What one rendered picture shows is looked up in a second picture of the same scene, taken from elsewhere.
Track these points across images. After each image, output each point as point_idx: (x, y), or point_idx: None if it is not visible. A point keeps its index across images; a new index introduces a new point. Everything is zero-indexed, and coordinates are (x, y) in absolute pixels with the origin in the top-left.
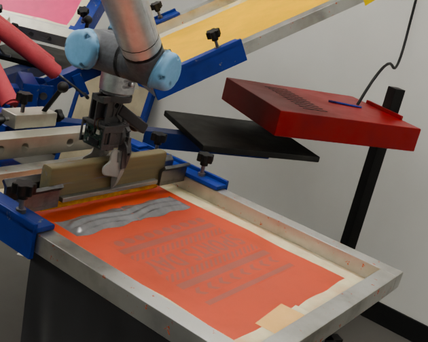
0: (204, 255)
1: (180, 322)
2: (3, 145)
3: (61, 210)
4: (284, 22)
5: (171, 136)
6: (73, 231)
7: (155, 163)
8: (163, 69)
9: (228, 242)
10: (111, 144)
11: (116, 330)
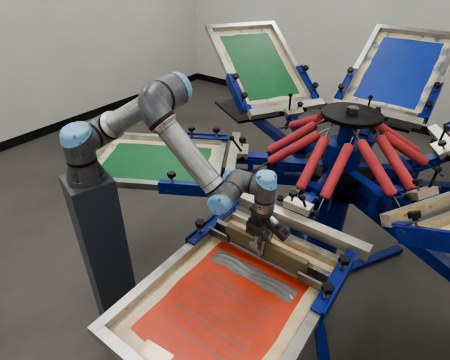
0: (218, 312)
1: (123, 297)
2: None
3: (236, 248)
4: None
5: None
6: (213, 256)
7: (296, 265)
8: (207, 202)
9: (246, 326)
10: (253, 233)
11: None
